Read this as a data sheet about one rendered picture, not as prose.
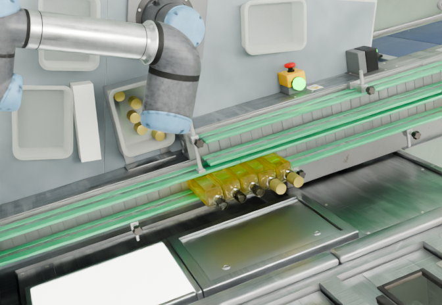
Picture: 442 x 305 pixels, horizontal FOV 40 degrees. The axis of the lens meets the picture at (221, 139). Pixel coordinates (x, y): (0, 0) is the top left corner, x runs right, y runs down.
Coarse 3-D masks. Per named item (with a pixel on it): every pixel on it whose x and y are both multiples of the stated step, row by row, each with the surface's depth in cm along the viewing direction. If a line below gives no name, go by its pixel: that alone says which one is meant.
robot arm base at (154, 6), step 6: (150, 0) 187; (156, 0) 185; (162, 0) 183; (168, 0) 183; (174, 0) 184; (180, 0) 187; (150, 6) 185; (156, 6) 184; (162, 6) 180; (144, 12) 186; (150, 12) 183; (156, 12) 181; (144, 18) 186; (150, 18) 183
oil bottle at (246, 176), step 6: (228, 168) 189; (234, 168) 188; (240, 168) 187; (246, 168) 186; (234, 174) 184; (240, 174) 183; (246, 174) 182; (252, 174) 181; (240, 180) 180; (246, 180) 179; (252, 180) 179; (246, 186) 179; (246, 192) 180
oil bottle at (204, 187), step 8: (200, 176) 188; (208, 176) 187; (192, 184) 188; (200, 184) 182; (208, 184) 181; (216, 184) 180; (200, 192) 182; (208, 192) 176; (216, 192) 176; (208, 200) 177
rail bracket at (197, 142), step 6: (192, 126) 182; (192, 132) 183; (186, 138) 188; (192, 138) 182; (198, 138) 183; (192, 144) 183; (198, 144) 179; (198, 150) 185; (198, 156) 185; (198, 162) 186; (198, 168) 188; (204, 168) 187
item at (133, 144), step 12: (132, 84) 185; (144, 84) 186; (120, 108) 193; (132, 108) 194; (120, 120) 194; (120, 132) 187; (132, 132) 196; (120, 144) 189; (132, 144) 197; (144, 144) 195; (156, 144) 194; (168, 144) 194
